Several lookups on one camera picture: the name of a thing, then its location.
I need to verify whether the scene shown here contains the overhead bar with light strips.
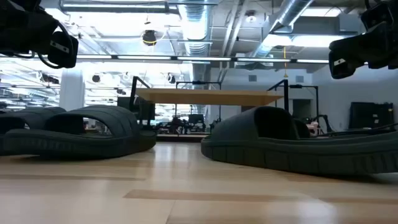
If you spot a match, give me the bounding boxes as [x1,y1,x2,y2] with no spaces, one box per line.
[0,52,331,65]

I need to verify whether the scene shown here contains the silver round ventilation duct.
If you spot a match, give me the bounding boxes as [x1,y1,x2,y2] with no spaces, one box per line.
[178,0,215,82]
[250,0,315,58]

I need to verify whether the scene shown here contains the wooden background table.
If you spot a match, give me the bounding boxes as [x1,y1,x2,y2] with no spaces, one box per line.
[156,133,210,139]

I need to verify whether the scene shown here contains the yellow hanging cord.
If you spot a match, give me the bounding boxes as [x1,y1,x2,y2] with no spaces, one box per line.
[282,45,289,79]

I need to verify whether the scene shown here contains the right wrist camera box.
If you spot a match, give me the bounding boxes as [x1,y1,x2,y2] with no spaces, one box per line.
[361,2,395,31]

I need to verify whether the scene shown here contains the black storage cabinet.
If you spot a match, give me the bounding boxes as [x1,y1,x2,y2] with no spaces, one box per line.
[349,101,395,131]

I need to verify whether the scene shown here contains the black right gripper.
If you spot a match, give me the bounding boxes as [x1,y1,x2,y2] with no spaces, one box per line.
[328,21,398,80]

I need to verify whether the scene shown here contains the black background monitor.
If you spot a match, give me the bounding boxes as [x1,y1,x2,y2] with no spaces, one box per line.
[117,95,156,123]

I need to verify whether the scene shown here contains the thin black background frame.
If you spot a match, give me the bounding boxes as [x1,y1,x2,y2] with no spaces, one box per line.
[289,83,320,121]
[175,80,223,124]

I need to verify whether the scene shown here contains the black aluminium table frame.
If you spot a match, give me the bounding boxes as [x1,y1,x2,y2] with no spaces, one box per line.
[156,122,398,144]

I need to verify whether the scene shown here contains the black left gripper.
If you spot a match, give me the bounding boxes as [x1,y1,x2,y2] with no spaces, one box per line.
[0,9,79,68]

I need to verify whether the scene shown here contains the black reel with yellow cord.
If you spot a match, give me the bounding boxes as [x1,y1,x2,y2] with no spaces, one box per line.
[141,29,159,47]

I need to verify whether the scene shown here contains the white pillar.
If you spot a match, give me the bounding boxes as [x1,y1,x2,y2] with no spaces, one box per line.
[58,68,86,111]

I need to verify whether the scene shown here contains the wooden shelf black metal legs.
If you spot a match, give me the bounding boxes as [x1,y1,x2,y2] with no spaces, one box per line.
[129,75,290,128]

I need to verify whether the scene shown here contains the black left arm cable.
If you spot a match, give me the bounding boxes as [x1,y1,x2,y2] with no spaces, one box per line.
[12,21,69,70]

